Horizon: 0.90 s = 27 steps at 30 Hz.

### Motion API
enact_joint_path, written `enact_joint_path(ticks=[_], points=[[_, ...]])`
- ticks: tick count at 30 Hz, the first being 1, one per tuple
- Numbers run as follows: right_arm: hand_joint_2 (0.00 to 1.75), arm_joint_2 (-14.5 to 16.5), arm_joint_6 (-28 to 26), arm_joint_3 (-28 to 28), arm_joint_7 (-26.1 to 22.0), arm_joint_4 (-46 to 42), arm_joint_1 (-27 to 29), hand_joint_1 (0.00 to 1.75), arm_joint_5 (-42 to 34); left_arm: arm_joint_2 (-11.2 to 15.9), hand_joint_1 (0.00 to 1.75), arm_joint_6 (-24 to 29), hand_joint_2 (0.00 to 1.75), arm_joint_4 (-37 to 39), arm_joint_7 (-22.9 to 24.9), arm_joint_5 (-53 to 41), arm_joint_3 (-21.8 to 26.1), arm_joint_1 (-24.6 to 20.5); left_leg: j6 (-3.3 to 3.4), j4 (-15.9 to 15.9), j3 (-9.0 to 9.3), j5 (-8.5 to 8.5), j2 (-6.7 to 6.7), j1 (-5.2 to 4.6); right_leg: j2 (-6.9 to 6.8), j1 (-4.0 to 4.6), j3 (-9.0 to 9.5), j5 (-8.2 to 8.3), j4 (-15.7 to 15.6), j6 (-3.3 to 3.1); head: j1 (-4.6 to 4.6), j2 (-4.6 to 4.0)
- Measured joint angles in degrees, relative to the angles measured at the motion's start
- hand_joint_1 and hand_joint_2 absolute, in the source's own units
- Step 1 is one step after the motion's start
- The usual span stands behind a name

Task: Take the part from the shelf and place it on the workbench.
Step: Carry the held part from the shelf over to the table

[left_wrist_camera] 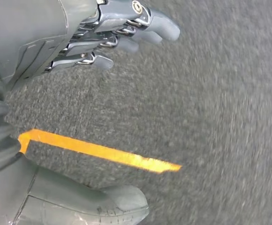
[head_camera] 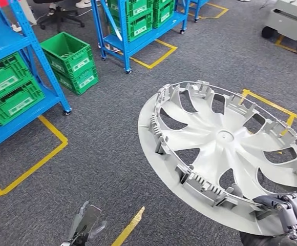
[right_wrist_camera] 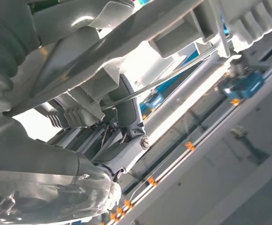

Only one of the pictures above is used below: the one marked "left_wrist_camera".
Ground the yellow floor tape marking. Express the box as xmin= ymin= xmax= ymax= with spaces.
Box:
xmin=17 ymin=128 xmax=182 ymax=174

